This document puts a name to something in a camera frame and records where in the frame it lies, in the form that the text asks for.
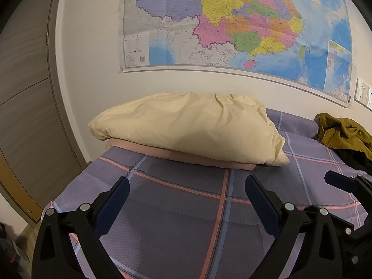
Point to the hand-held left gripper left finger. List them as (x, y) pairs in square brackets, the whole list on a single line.
[(116, 200)]

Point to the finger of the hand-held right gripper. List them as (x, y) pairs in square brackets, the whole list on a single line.
[(340, 224), (340, 181)]

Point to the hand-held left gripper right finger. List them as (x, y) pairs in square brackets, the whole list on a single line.
[(261, 206)]

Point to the cream large garment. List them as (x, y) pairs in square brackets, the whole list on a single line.
[(189, 128)]

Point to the black garment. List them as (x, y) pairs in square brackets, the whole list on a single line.
[(360, 159)]

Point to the olive green garment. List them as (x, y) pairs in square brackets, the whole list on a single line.
[(343, 133)]

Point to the purple plaid bed sheet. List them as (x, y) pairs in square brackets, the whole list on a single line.
[(180, 209)]

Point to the pink folded garment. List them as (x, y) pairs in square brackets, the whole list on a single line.
[(203, 160)]

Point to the dark cloth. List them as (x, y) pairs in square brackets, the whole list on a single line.
[(8, 247)]

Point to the grey wood-grain door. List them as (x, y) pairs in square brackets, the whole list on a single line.
[(29, 93)]

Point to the colourful wall map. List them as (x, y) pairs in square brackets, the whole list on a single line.
[(232, 20)]

